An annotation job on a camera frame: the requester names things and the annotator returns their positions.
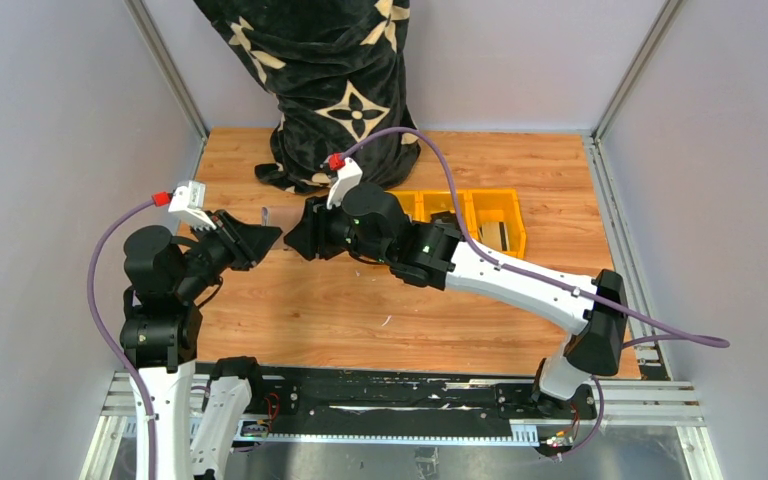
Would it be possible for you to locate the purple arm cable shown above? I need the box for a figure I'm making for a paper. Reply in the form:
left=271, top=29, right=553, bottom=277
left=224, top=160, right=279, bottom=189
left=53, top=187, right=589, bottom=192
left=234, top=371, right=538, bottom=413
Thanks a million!
left=328, top=127, right=731, bottom=458
left=87, top=192, right=173, bottom=480

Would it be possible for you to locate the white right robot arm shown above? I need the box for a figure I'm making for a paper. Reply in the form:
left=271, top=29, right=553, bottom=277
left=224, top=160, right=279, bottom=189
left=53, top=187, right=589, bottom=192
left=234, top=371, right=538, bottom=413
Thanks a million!
left=285, top=183, right=627, bottom=418

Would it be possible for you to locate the aluminium frame rail left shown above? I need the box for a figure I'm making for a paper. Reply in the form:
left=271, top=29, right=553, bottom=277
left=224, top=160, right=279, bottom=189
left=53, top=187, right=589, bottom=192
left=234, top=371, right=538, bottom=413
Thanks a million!
left=124, top=0, right=209, bottom=145

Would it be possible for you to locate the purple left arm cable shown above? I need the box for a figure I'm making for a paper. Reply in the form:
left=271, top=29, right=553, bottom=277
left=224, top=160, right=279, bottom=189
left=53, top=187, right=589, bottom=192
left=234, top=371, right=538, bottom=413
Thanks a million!
left=87, top=192, right=173, bottom=480

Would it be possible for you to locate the aluminium frame rail right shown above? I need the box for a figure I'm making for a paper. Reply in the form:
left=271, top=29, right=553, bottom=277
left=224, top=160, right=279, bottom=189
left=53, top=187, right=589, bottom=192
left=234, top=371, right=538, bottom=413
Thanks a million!
left=582, top=0, right=687, bottom=382

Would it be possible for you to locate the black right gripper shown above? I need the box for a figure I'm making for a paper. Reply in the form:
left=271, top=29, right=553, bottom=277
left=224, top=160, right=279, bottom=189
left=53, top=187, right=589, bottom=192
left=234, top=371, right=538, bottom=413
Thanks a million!
left=283, top=189, right=393, bottom=267

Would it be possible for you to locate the black patterned blanket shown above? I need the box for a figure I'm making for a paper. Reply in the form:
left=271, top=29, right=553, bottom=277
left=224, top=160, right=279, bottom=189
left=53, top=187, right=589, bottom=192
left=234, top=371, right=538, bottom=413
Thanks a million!
left=196, top=0, right=415, bottom=195

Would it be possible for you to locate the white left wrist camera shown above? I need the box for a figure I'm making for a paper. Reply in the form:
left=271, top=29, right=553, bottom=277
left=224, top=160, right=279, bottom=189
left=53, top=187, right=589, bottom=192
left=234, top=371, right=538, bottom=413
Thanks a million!
left=167, top=180, right=214, bottom=230

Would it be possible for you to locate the yellow bin left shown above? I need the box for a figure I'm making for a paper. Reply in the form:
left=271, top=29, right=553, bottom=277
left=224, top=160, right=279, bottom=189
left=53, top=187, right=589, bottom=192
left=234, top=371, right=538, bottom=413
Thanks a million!
left=390, top=190, right=423, bottom=221

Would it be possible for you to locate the dark card in middle bin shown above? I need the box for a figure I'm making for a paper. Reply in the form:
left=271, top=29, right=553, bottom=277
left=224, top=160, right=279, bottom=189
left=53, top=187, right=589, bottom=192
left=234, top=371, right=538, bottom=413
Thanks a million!
left=430, top=211, right=461, bottom=231

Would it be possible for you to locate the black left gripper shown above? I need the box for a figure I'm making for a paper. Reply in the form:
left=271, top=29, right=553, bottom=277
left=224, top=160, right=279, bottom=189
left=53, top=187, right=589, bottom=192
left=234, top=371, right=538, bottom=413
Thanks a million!
left=176, top=207, right=283, bottom=298

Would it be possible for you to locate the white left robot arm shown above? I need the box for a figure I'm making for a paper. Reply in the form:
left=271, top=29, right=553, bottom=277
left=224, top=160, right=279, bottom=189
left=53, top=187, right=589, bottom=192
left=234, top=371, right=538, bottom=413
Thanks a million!
left=120, top=210, right=282, bottom=479

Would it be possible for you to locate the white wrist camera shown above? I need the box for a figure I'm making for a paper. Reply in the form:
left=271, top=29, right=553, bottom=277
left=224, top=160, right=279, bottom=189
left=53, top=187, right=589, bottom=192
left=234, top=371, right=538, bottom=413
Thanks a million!
left=167, top=180, right=214, bottom=230
left=326, top=157, right=363, bottom=210

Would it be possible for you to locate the aluminium frame rail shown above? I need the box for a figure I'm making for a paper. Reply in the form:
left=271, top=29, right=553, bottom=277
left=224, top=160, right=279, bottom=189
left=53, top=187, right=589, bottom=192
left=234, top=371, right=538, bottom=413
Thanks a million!
left=582, top=0, right=687, bottom=382
left=124, top=0, right=209, bottom=145

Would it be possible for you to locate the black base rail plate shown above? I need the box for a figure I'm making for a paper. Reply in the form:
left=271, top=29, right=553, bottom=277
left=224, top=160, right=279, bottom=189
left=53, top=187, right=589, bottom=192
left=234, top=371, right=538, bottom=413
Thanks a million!
left=244, top=366, right=599, bottom=440

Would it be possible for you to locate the cream card in right bin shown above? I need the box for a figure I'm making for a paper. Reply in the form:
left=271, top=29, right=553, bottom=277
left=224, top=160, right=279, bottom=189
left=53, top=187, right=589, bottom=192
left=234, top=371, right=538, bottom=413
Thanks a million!
left=479, top=221, right=509, bottom=251

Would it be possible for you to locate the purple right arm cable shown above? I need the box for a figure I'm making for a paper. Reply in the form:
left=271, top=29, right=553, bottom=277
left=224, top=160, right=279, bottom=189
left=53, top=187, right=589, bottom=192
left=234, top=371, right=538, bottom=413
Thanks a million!
left=328, top=127, right=731, bottom=458

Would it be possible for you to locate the yellow bin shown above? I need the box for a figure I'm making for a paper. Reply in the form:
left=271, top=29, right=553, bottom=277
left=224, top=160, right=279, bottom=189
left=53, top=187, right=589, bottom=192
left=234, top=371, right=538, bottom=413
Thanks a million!
left=469, top=189, right=527, bottom=259
left=417, top=190, right=477, bottom=236
left=390, top=190, right=423, bottom=221

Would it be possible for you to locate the yellow bin middle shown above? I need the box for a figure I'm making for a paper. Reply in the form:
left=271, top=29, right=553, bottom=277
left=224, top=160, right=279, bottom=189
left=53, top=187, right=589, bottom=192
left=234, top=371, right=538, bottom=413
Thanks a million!
left=417, top=190, right=477, bottom=236

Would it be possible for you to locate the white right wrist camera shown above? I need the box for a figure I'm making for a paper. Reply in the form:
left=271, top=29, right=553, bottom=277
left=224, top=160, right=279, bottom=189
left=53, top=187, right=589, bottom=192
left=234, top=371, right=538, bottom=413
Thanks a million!
left=326, top=157, right=363, bottom=210

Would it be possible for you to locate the yellow bin right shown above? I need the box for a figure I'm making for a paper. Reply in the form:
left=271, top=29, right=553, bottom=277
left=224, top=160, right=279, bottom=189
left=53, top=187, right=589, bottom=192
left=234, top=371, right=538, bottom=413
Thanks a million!
left=469, top=189, right=527, bottom=259

